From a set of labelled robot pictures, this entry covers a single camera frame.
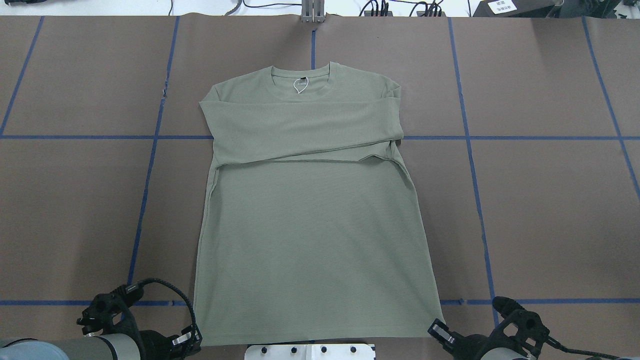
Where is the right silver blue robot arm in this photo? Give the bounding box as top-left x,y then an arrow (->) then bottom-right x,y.
428,312 -> 619,360

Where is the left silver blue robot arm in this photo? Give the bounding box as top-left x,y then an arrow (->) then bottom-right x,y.
0,328 -> 202,360

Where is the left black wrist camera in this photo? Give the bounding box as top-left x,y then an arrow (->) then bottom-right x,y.
76,284 -> 146,338

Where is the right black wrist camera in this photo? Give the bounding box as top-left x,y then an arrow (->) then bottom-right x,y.
492,296 -> 551,351

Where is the right camera black cable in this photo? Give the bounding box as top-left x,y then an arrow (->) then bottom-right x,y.
545,335 -> 640,360

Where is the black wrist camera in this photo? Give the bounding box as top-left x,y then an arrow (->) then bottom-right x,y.
76,284 -> 146,338
492,296 -> 551,351

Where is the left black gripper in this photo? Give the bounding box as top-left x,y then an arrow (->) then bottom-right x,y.
140,327 -> 202,360

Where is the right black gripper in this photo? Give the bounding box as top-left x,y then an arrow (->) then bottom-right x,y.
427,321 -> 501,360

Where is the white pedestal column base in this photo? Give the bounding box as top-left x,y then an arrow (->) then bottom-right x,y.
243,342 -> 377,360

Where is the black box with label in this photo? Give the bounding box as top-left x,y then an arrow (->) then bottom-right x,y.
471,0 -> 565,18

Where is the camera black cable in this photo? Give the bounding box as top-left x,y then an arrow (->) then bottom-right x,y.
125,278 -> 198,341
545,335 -> 640,360

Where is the olive green long-sleeve shirt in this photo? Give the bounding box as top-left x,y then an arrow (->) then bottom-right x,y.
193,62 -> 444,347

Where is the aluminium frame post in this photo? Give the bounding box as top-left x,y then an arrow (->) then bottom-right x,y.
301,0 -> 326,24

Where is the left camera black cable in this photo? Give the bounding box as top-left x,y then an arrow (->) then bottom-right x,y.
125,278 -> 198,341

